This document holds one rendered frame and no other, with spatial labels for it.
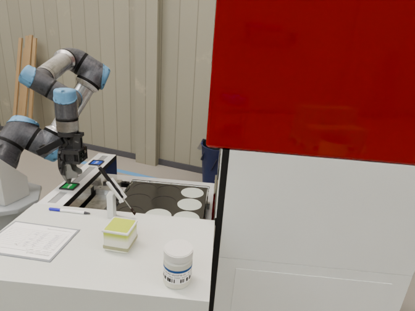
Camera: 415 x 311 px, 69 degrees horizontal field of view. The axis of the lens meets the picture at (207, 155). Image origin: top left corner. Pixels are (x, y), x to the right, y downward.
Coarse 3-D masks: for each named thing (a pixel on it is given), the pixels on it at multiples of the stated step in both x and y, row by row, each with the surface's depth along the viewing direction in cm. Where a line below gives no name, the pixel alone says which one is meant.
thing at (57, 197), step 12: (96, 156) 151; (108, 156) 152; (84, 168) 135; (96, 168) 136; (72, 180) 123; (84, 180) 124; (60, 192) 114; (72, 192) 114; (48, 204) 104; (60, 204) 105
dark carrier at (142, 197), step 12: (132, 192) 130; (144, 192) 131; (156, 192) 132; (168, 192) 133; (180, 192) 134; (204, 192) 135; (120, 204) 120; (132, 204) 120; (144, 204) 121; (156, 204) 122; (168, 204) 123; (204, 204) 125
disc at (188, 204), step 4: (180, 200) 127; (184, 200) 127; (188, 200) 127; (192, 200) 127; (196, 200) 128; (180, 204) 123; (184, 204) 123; (188, 204) 124; (192, 204) 124; (196, 204) 124; (200, 204) 124; (180, 208) 120; (184, 208) 121; (188, 208) 121; (192, 208) 121; (196, 208) 121
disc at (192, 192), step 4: (188, 188) 138; (192, 188) 138; (196, 188) 138; (184, 192) 134; (188, 192) 134; (192, 192) 134; (196, 192) 135; (200, 192) 135; (188, 196) 130; (192, 196) 131; (196, 196) 131; (200, 196) 131
